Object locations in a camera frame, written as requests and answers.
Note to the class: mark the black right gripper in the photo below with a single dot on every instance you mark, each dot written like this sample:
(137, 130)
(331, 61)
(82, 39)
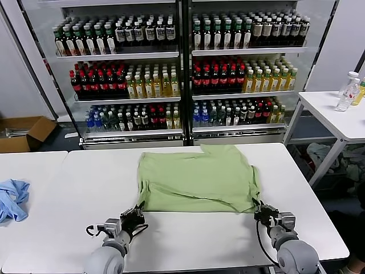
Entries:
(268, 218)

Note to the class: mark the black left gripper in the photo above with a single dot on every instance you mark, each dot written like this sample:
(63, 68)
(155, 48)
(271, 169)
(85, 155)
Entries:
(132, 225)

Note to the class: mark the light green polo shirt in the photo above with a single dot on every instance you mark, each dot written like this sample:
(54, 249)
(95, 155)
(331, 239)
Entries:
(194, 177)

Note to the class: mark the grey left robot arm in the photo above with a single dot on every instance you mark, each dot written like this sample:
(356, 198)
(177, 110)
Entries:
(105, 259)

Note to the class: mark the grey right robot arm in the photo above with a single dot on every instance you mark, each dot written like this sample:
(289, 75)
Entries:
(296, 254)

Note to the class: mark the green white clothes heap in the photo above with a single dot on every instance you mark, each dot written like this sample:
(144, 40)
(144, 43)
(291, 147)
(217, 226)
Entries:
(354, 169)

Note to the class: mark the dark mesh laundry basket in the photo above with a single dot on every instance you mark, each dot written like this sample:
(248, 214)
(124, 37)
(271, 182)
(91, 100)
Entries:
(301, 164)

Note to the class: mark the open beverage display cooler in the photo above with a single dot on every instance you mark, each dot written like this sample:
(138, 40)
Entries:
(129, 140)
(240, 134)

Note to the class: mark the pale crumpled garment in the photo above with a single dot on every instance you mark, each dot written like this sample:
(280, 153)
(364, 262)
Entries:
(320, 152)

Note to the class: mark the dark drink white cap bottle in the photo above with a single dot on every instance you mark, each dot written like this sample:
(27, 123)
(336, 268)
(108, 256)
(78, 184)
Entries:
(137, 121)
(229, 117)
(237, 117)
(121, 123)
(145, 121)
(244, 116)
(251, 115)
(129, 123)

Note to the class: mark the clear green water bottle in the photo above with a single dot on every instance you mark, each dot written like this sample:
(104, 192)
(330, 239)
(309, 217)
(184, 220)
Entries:
(214, 117)
(113, 123)
(106, 123)
(222, 117)

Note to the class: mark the pale yellow drink bottle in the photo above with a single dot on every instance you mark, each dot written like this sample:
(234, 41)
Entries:
(177, 121)
(274, 116)
(169, 121)
(282, 114)

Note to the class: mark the person in dark trousers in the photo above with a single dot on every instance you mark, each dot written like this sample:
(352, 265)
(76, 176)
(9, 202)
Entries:
(350, 231)

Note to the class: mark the red cap cola bottle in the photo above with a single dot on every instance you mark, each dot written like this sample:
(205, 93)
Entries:
(241, 80)
(198, 82)
(103, 87)
(162, 120)
(223, 81)
(121, 85)
(154, 120)
(215, 82)
(267, 114)
(85, 87)
(112, 86)
(206, 82)
(77, 87)
(94, 87)
(232, 81)
(259, 114)

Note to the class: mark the blue water bottle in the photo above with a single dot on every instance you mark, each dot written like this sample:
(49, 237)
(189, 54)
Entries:
(98, 124)
(205, 118)
(197, 119)
(89, 124)

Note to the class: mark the small white floor scrap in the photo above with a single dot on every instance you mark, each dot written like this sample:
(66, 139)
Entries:
(71, 136)

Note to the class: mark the brown grey sneaker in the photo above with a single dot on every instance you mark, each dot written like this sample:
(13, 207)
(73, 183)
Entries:
(353, 269)

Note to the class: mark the white side table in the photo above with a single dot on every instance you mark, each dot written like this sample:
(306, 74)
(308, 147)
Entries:
(320, 109)

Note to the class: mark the yellow green tea bottle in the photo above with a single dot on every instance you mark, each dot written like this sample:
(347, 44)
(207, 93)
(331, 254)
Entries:
(275, 83)
(139, 90)
(249, 84)
(266, 84)
(175, 87)
(131, 90)
(166, 88)
(148, 89)
(284, 82)
(292, 82)
(157, 89)
(258, 84)

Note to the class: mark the crumpled light blue shirt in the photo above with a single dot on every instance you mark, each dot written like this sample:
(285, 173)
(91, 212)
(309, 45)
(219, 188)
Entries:
(11, 205)

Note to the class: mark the open cardboard box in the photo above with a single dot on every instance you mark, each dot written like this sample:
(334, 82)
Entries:
(40, 130)

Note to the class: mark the clear bottle red label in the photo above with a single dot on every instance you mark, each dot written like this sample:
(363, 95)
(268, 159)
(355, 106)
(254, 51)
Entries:
(346, 100)

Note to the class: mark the shiny metal rods bundle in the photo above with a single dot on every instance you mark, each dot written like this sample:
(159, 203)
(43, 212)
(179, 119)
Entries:
(16, 133)

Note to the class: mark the yellow drink bottle green cap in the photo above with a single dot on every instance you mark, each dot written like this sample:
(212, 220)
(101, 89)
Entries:
(360, 96)

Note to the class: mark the clear bottle white cap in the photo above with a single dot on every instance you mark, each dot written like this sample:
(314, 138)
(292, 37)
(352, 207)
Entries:
(353, 75)

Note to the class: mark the green cap tea bottle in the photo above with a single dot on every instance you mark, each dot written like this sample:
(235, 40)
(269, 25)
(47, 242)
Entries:
(111, 43)
(227, 37)
(69, 46)
(60, 46)
(207, 37)
(247, 37)
(80, 44)
(197, 37)
(90, 44)
(217, 37)
(238, 37)
(101, 43)

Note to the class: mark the dark bottle white blue label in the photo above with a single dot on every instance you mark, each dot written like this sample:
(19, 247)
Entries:
(286, 30)
(138, 35)
(170, 33)
(276, 30)
(129, 36)
(150, 34)
(160, 34)
(304, 29)
(295, 30)
(119, 36)

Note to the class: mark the dark bottle beige label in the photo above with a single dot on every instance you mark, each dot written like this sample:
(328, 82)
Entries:
(258, 30)
(267, 30)

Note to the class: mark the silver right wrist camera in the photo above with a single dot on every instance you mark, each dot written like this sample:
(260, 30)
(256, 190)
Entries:
(288, 221)

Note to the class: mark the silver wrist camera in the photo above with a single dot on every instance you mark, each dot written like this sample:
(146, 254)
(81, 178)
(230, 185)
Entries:
(288, 221)
(109, 227)

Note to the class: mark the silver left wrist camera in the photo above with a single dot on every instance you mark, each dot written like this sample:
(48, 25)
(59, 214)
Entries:
(109, 227)

